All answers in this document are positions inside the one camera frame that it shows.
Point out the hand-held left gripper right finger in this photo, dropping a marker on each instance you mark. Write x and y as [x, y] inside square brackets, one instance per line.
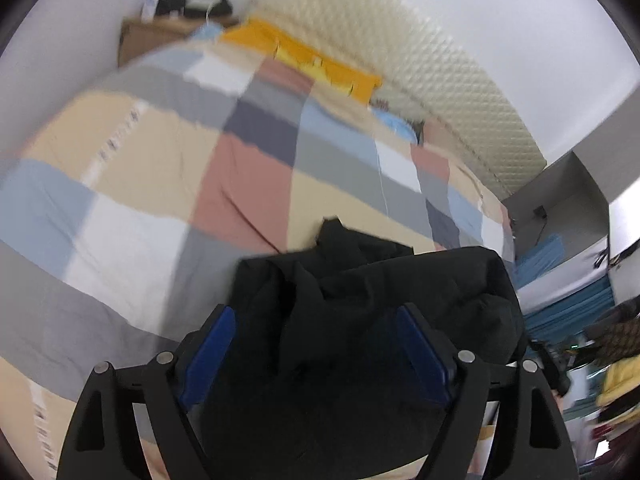
[425, 355]

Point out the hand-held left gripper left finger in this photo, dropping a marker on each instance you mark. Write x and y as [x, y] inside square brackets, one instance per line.
[207, 355]

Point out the black puffer jacket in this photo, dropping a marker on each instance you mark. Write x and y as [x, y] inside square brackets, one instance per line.
[350, 300]

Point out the yellow cloth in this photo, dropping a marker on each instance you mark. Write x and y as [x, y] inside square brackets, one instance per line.
[620, 382]

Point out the blue curtain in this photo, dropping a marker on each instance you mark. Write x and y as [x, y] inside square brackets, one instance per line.
[575, 305]

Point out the brown patterned bag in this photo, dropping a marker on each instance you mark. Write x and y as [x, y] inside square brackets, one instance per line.
[620, 337]

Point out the blue cloth on chair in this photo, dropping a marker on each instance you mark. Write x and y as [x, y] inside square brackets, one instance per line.
[542, 257]

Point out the black hanging hook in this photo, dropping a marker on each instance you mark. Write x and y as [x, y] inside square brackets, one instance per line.
[600, 259]

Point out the grey wardrobe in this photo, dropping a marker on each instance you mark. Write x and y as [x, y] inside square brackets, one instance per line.
[565, 185]

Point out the checkered pastel duvet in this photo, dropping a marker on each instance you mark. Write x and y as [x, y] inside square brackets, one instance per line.
[150, 160]

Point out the pink pillow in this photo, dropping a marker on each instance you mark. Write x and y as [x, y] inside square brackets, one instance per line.
[435, 132]

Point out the light blue pillow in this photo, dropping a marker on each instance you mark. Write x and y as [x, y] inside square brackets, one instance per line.
[395, 122]

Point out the cream quilted headboard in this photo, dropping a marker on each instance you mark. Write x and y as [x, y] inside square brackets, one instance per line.
[425, 60]

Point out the yellow pillow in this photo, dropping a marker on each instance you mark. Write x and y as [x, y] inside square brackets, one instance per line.
[300, 55]

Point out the wooden nightstand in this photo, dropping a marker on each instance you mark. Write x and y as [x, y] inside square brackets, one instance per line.
[145, 40]

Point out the small black wall socket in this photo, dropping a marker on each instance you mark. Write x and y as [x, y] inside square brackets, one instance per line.
[540, 211]

